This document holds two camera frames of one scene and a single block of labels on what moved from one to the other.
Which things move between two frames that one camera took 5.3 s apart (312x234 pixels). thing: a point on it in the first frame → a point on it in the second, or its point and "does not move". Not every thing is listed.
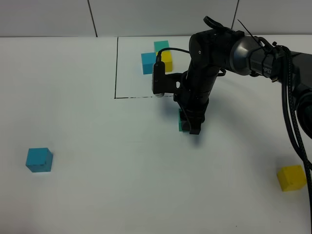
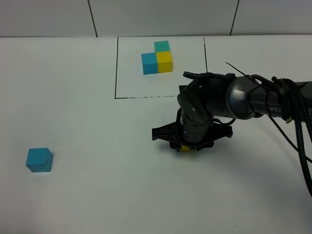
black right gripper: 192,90 → 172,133
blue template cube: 148,60 does not move
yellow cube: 291,178 → 187,149
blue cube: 39,160 does not move
